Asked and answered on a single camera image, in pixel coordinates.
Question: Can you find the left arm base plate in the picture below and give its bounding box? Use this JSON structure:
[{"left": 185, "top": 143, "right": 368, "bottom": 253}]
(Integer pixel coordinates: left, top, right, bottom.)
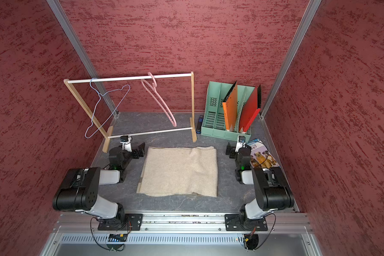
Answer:
[{"left": 98, "top": 213, "right": 144, "bottom": 231}]

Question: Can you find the black blue remote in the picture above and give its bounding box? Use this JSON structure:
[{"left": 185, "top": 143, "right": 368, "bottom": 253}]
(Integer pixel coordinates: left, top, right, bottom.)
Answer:
[{"left": 196, "top": 115, "right": 204, "bottom": 134}]

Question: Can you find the orange folder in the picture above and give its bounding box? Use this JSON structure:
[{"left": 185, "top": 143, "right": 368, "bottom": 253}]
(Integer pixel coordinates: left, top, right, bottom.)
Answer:
[{"left": 223, "top": 81, "right": 237, "bottom": 131}]

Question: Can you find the green file organizer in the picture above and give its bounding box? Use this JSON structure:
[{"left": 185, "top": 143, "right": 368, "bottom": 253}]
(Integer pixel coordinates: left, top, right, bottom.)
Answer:
[{"left": 201, "top": 81, "right": 255, "bottom": 141}]

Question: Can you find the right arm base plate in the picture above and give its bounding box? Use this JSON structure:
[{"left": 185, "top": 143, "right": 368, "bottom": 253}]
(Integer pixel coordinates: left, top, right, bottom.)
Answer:
[{"left": 225, "top": 214, "right": 268, "bottom": 232}]

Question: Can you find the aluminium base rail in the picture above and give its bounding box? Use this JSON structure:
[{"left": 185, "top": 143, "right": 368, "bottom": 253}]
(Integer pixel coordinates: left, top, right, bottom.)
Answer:
[{"left": 52, "top": 212, "right": 314, "bottom": 234}]

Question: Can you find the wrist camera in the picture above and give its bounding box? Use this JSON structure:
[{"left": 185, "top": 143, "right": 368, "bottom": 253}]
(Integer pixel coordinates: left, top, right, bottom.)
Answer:
[
  {"left": 235, "top": 136, "right": 246, "bottom": 152},
  {"left": 120, "top": 135, "right": 132, "bottom": 152}
]

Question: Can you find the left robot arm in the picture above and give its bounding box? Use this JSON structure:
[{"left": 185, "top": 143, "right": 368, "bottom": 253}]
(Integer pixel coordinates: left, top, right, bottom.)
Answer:
[{"left": 52, "top": 143, "right": 145, "bottom": 232}]

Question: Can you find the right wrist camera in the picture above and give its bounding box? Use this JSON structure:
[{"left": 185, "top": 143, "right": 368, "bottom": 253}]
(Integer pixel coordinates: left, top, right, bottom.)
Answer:
[{"left": 235, "top": 136, "right": 246, "bottom": 152}]

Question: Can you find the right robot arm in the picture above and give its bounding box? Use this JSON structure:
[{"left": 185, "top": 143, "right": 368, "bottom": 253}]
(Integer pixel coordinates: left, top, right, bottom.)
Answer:
[{"left": 225, "top": 145, "right": 294, "bottom": 231}]

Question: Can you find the wooden clothes rack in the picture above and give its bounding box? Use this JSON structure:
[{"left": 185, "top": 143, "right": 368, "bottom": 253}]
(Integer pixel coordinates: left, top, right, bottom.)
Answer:
[{"left": 64, "top": 71, "right": 197, "bottom": 153}]

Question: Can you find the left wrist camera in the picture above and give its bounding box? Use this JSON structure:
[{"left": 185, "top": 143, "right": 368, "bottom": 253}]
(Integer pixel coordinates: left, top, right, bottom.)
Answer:
[{"left": 120, "top": 135, "right": 132, "bottom": 152}]

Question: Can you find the beige wool scarf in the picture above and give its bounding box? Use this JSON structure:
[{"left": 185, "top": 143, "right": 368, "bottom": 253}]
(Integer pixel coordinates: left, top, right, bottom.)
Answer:
[{"left": 137, "top": 146, "right": 218, "bottom": 197}]

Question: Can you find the dog picture book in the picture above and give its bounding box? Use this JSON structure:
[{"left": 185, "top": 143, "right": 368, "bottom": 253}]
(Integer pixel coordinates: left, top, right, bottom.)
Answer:
[{"left": 247, "top": 139, "right": 279, "bottom": 169}]

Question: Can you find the red folder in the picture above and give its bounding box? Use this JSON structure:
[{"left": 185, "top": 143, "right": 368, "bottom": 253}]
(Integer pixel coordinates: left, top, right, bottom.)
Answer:
[{"left": 239, "top": 85, "right": 262, "bottom": 133}]

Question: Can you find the pink plastic hanger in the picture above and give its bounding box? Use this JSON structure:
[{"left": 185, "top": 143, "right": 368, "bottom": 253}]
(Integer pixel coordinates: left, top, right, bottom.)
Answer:
[{"left": 141, "top": 72, "right": 177, "bottom": 128}]

